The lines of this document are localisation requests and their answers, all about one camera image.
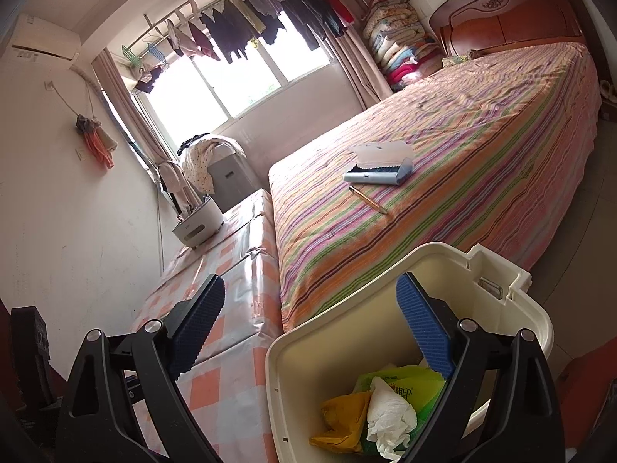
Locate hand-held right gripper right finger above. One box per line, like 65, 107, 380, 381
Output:
395, 271, 566, 463

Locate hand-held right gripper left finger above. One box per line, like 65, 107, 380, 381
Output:
54, 273, 227, 463

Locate green plastic package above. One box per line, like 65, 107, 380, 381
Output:
354, 365, 447, 454

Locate white tissue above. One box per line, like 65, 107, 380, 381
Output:
366, 376, 418, 459

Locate cream plastic bin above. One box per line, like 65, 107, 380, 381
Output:
265, 242, 554, 463

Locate yellow bag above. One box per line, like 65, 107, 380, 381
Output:
308, 390, 374, 454

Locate white desk organizer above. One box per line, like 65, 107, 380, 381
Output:
172, 195, 225, 250

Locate yellow pen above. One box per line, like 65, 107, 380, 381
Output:
348, 184, 388, 215

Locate beige draped cloth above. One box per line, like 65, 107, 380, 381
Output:
157, 159, 194, 215

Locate grey appliance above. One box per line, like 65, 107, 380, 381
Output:
207, 147, 261, 208

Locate blue pencil case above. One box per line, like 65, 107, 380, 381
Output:
343, 141, 414, 188

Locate polka dot cloth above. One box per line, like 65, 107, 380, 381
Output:
180, 135, 242, 194

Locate striped bedsheet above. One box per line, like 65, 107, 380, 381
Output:
267, 41, 603, 333

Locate red object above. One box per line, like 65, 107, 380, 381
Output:
554, 351, 617, 450

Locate beige curtain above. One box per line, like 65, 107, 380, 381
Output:
328, 34, 393, 107
91, 51, 167, 165

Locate window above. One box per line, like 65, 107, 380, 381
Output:
130, 41, 338, 126

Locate dark hanging garment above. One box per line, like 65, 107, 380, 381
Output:
132, 65, 167, 95

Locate plastic clothes hangers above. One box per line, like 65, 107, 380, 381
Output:
120, 41, 167, 71

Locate stack of folded blankets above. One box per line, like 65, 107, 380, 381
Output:
361, 0, 442, 92

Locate white air conditioner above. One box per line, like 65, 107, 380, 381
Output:
0, 14, 82, 66

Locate wooden headboard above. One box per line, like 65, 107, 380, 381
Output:
428, 0, 586, 59

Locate row of hanging clothes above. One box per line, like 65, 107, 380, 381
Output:
164, 0, 367, 66

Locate wall cable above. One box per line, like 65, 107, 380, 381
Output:
154, 188, 167, 256

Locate orange wall cloth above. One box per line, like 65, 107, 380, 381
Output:
74, 115, 119, 171

